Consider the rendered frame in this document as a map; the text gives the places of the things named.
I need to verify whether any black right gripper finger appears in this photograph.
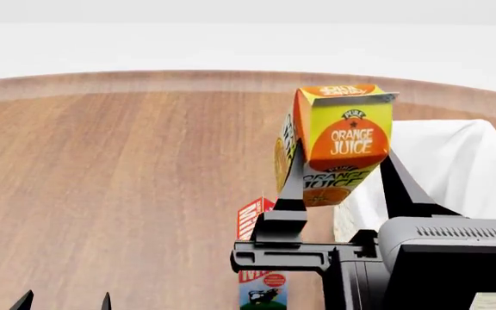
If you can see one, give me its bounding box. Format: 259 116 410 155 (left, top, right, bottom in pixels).
250 139 309 244
379 150 463 220

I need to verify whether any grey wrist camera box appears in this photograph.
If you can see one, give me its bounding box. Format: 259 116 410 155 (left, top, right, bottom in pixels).
377 214 496 310

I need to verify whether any orange juice carton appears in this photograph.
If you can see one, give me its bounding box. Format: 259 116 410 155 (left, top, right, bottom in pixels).
273 83 400 208

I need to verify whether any wicker basket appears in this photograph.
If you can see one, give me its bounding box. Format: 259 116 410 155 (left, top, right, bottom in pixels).
332 201 496 310

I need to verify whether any red milk carton with cow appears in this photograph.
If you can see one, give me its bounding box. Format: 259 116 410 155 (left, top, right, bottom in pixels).
236 195 290 310

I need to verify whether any white cloth basket liner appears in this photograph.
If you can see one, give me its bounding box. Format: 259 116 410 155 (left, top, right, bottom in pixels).
344 119 496 233

